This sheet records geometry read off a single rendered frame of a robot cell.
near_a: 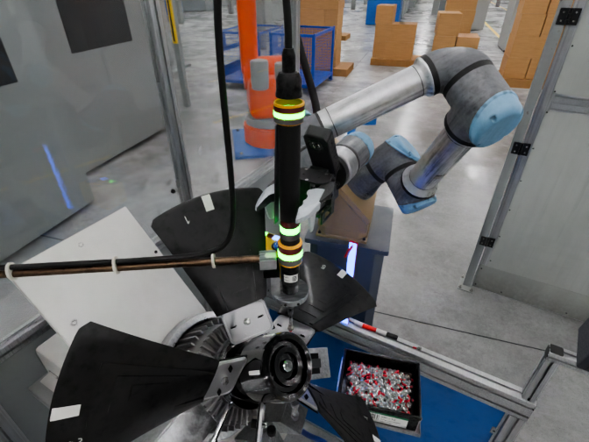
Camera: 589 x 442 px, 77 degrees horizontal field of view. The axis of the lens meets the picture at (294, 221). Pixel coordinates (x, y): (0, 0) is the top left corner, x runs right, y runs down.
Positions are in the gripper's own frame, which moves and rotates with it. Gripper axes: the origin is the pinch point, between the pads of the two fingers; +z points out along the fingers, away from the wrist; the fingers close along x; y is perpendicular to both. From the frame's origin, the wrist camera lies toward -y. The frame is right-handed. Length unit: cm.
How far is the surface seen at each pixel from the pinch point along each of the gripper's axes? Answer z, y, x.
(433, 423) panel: -39, 95, -35
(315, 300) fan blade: -13.8, 32.0, -0.7
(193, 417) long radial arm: 18.5, 38.1, 8.2
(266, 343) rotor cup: 7.0, 23.9, -1.2
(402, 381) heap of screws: -28, 65, -23
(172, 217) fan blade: 1.6, 8.5, 23.2
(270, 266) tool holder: 0.2, 12.5, 2.0
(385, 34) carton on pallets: -885, 80, 258
